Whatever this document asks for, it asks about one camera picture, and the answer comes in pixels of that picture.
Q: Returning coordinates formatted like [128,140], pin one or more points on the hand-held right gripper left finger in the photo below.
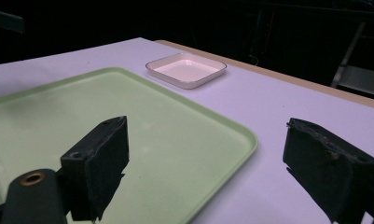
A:
[96,161]

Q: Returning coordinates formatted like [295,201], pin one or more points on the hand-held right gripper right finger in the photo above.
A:
[327,168]

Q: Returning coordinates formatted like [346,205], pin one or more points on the light green plastic tray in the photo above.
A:
[144,124]

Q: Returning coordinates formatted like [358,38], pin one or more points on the grey metal stand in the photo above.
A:
[358,71]

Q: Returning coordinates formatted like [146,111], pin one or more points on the white square dish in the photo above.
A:
[186,69]

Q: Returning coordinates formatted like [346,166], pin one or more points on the dark monitor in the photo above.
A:
[6,23]

